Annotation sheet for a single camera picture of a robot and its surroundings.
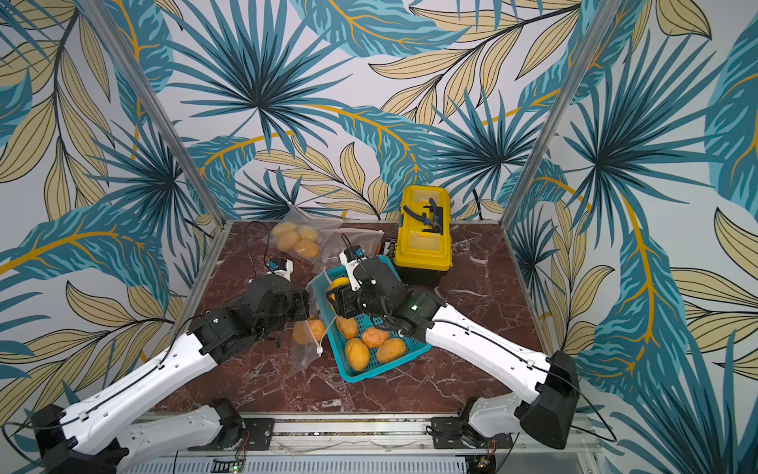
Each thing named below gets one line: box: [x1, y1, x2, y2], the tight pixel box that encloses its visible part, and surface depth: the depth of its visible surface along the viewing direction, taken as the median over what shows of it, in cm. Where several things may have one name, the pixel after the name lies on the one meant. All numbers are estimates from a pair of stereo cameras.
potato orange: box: [361, 326, 390, 349], surface depth 86 cm
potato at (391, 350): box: [377, 337, 407, 364], surface depth 84 cm
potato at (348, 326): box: [335, 316, 359, 340], surface depth 88 cm
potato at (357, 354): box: [345, 337, 371, 372], surface depth 83 cm
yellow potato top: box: [294, 238, 319, 259], surface depth 108 cm
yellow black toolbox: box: [394, 184, 454, 286], surface depth 96 cm
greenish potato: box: [297, 225, 319, 242], surface depth 112 cm
